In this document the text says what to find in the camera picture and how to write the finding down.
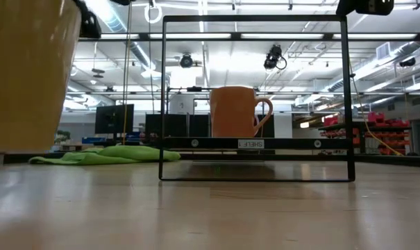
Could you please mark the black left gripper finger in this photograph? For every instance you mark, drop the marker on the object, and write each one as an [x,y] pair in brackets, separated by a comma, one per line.
[91,26]

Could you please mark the large cream white mug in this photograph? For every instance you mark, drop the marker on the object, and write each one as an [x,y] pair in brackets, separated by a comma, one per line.
[29,76]

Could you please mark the medium orange mug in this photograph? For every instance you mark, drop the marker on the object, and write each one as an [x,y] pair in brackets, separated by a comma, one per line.
[232,112]

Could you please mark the black overhead rig beam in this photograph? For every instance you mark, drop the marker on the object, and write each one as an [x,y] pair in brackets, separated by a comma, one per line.
[369,35]

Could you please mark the black computer monitor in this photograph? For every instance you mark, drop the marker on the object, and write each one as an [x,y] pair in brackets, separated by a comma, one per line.
[114,119]

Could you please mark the shelving with red bins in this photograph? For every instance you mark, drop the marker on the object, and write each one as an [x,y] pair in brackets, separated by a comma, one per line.
[383,133]

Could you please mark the green microfibre cloth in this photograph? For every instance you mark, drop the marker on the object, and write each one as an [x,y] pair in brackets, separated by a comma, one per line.
[119,154]

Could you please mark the wooden tray board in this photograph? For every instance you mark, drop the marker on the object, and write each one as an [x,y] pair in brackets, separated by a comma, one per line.
[293,143]

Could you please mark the black overhead camera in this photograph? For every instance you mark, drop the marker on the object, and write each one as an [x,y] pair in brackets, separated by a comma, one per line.
[274,57]
[186,60]

